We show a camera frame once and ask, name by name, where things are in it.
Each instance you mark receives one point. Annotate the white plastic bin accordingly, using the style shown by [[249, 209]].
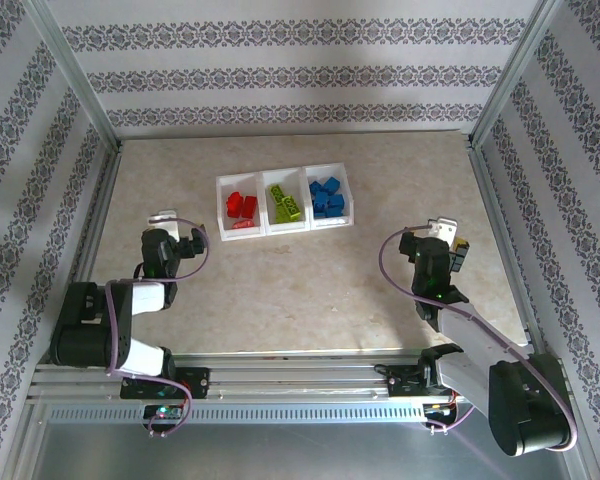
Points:
[[332, 223], [242, 234], [287, 229]]

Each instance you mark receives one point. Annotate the aluminium side rail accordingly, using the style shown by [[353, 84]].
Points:
[[500, 225], [97, 225]]

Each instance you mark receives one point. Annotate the grey metal panel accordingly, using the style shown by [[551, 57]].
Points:
[[300, 452]]

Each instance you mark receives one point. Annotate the aluminium frame post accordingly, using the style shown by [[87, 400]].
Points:
[[515, 70], [75, 75]]

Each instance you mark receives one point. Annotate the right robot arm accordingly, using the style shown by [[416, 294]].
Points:
[[480, 345]]

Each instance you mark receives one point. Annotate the red stepped lego brick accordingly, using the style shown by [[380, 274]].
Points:
[[233, 203]]

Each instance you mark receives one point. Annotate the blue lego brick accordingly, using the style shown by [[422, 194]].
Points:
[[335, 213], [321, 201], [336, 202], [319, 214], [318, 187], [333, 184]]

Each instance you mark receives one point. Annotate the aluminium mounting rail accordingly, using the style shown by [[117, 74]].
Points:
[[290, 375]]

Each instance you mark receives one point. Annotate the lime green lego brick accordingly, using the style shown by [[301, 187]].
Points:
[[283, 215], [292, 202], [276, 191]]

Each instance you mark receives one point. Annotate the small controller board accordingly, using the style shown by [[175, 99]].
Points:
[[437, 409], [164, 411]]

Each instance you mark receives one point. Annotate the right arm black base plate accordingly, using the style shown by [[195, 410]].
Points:
[[405, 386]]

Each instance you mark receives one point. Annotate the red rectangular lego brick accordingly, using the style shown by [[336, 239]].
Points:
[[250, 205]]

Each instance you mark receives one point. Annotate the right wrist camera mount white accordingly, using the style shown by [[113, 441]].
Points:
[[442, 227]]

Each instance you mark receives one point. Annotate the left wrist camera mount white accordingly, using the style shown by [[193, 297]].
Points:
[[165, 222]]

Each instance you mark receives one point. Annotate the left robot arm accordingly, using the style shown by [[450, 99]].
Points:
[[85, 325]]

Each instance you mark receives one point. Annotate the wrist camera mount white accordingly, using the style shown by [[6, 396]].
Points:
[[442, 227], [165, 222]]

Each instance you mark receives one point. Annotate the slotted metal strip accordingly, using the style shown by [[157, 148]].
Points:
[[280, 413]]

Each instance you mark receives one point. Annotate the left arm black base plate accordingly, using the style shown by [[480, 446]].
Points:
[[197, 382]]

